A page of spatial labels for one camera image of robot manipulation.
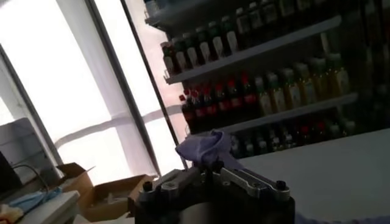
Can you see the grey metal shelving unit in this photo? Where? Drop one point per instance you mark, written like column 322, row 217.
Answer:
column 259, row 50

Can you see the purple printed T-shirt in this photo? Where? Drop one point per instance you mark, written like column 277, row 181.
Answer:
column 207, row 149

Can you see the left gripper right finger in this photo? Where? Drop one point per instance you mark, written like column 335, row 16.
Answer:
column 253, row 184

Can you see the black-white label dark bottle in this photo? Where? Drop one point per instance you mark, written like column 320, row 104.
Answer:
column 243, row 27
column 256, row 21
column 270, row 15

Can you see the red tea bottle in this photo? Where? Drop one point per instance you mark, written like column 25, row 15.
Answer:
column 169, row 62

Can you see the grey window frame pillar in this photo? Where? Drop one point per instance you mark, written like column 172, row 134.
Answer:
column 137, row 121

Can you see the green label tea bottle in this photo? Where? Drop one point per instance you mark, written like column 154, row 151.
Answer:
column 192, row 54
column 217, row 45
column 204, row 50
column 231, row 41
column 180, row 58

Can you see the white side table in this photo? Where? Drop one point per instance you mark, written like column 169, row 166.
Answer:
column 51, row 210

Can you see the yellow juice bottle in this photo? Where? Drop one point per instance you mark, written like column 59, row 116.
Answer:
column 292, row 94
column 277, row 99
column 306, row 89
column 320, row 85
column 264, row 102
column 338, row 80

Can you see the blue cloth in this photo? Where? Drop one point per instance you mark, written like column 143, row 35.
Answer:
column 33, row 199

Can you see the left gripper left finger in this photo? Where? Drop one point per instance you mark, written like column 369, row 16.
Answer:
column 179, row 182

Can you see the grey cabinet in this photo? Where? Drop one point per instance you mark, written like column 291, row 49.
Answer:
column 21, row 137

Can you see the red cap cola bottle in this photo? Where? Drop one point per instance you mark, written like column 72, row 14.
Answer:
column 210, row 109
column 188, row 115
column 224, row 105
column 235, row 102
column 249, row 99
column 198, row 112

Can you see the black window frame pole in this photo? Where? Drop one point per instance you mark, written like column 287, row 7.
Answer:
column 156, row 91

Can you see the open cardboard box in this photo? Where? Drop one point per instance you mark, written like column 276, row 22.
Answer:
column 122, row 188

